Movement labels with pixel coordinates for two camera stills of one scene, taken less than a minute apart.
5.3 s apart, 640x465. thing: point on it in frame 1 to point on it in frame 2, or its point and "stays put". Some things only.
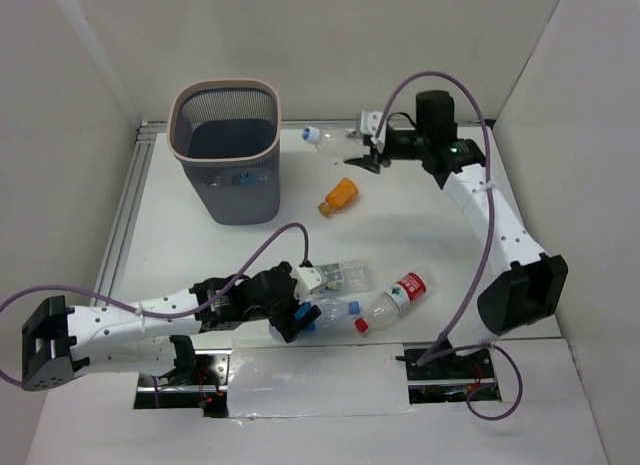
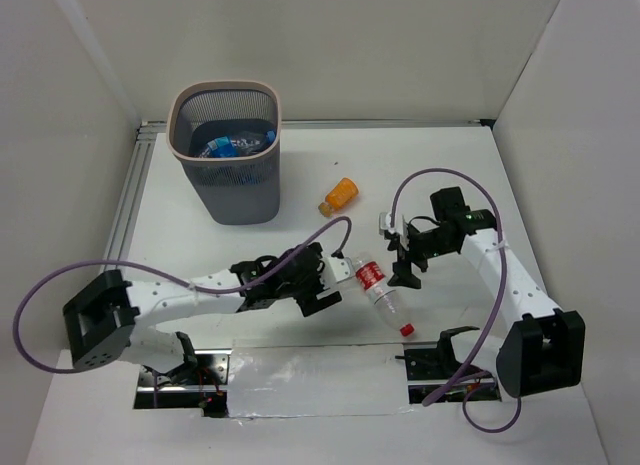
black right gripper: [370, 162] to [402, 270]
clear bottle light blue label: [337, 315] to [254, 141]
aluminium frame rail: [128, 204] stays put
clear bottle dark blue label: [242, 179] to [221, 147]
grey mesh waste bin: [225, 133] stays put
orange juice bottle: [342, 194] stays put
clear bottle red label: [412, 287] to [372, 278]
